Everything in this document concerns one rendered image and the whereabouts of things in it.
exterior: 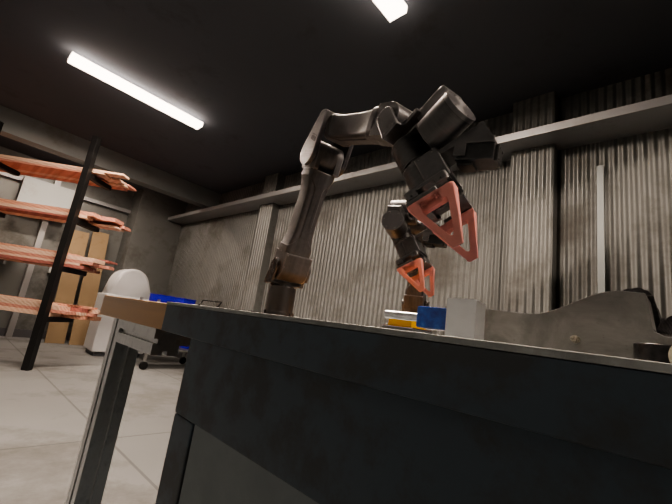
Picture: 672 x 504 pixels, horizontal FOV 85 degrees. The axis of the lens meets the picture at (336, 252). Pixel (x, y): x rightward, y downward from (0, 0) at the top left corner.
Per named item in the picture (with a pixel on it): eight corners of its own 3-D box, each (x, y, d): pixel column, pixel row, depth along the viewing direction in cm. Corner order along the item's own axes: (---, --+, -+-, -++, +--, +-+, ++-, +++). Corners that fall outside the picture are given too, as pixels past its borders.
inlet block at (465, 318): (375, 331, 50) (380, 292, 51) (391, 334, 54) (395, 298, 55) (474, 345, 43) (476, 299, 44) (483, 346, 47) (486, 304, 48)
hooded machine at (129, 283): (90, 356, 480) (115, 264, 506) (78, 350, 518) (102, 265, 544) (146, 358, 532) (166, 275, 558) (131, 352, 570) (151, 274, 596)
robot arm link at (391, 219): (409, 230, 89) (414, 187, 93) (375, 229, 93) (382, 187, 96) (417, 246, 99) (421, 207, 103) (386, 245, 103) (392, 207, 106)
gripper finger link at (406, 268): (440, 288, 92) (425, 257, 96) (432, 283, 86) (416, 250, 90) (416, 300, 94) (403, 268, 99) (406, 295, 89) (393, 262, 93)
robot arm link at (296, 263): (304, 287, 83) (347, 149, 81) (277, 281, 79) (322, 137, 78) (293, 280, 88) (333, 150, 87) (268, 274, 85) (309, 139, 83)
